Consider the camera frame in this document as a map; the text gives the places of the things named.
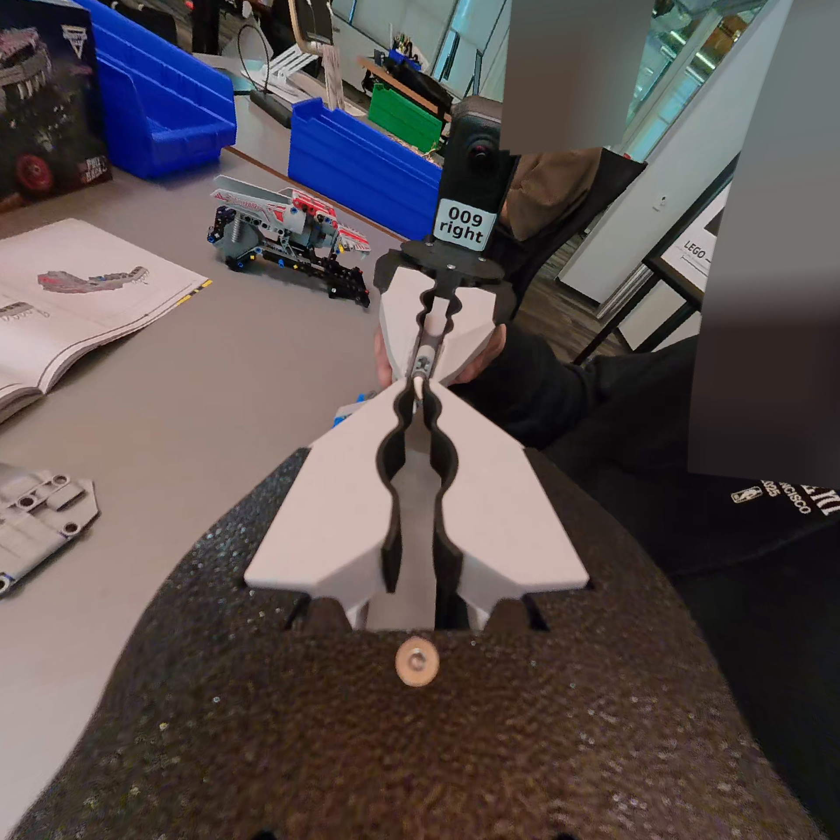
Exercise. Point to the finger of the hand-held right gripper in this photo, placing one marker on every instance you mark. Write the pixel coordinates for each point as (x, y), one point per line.
(400, 308)
(469, 328)

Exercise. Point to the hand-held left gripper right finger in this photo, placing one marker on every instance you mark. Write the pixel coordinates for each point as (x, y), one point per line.
(518, 525)

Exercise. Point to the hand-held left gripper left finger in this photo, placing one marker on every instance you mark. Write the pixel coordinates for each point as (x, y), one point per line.
(328, 512)

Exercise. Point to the grey toothed toy brick beam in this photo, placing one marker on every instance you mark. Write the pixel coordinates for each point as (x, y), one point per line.
(423, 358)

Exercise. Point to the toy brick truck model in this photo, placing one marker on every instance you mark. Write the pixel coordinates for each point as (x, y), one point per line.
(282, 223)

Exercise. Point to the person's right forearm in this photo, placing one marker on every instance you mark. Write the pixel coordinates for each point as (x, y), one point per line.
(558, 407)

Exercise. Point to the grey desk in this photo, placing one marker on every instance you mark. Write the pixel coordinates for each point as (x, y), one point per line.
(197, 426)

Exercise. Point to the person's right hand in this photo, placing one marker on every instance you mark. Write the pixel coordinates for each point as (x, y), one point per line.
(489, 354)

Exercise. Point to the green storage bin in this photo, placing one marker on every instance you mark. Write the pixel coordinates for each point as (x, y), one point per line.
(407, 118)

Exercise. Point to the blue storage bin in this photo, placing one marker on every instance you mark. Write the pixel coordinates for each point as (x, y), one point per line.
(164, 105)
(354, 164)

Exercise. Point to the black sign stand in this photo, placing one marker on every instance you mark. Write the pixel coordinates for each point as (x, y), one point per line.
(610, 315)

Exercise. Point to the black office chair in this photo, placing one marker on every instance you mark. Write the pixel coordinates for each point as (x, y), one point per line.
(617, 190)

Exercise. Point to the person's black printed sweatshirt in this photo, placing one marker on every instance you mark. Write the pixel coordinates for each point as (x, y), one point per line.
(722, 590)

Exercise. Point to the grey toy brick panel assembly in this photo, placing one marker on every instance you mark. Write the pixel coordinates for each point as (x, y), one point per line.
(39, 518)

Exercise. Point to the open instruction booklet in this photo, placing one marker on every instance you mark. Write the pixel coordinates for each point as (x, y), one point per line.
(98, 295)

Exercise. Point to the black toy set box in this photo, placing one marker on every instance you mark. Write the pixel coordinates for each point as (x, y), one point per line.
(46, 98)

